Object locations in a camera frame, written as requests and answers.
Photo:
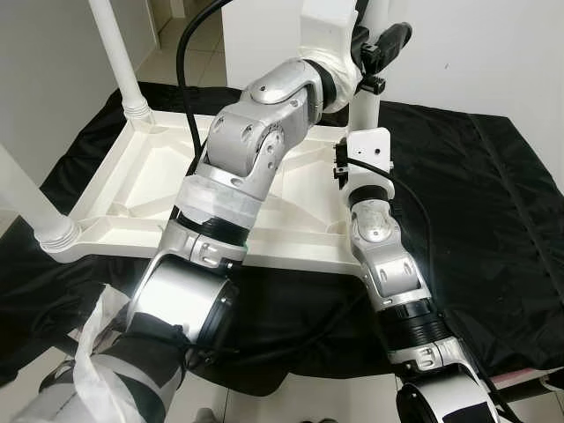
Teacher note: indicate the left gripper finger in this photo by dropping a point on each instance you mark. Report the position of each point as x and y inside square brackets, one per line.
[395, 37]

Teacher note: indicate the white plastic table leg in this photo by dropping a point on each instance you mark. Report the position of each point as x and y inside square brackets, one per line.
[115, 62]
[366, 101]
[35, 203]

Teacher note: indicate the white plastic table top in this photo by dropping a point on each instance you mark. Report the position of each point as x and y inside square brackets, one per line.
[141, 176]

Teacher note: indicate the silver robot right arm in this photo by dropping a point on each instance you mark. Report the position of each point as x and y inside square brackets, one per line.
[388, 264]

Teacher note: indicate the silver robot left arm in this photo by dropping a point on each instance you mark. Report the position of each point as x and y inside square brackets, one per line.
[256, 132]

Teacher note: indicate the black cloth table cover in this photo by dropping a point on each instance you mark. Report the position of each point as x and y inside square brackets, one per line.
[493, 220]

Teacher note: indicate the grey robot right foot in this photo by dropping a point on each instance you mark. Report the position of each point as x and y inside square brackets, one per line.
[315, 419]

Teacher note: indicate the grey robot foot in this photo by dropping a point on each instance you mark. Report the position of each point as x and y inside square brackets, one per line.
[204, 416]
[315, 419]

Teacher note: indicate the grey robot left foot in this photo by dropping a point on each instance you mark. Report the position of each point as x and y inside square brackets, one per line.
[204, 416]

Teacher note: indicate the black metal table leg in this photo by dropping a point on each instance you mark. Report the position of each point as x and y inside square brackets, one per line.
[529, 383]

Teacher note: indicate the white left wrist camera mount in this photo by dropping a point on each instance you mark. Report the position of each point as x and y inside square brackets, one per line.
[322, 31]

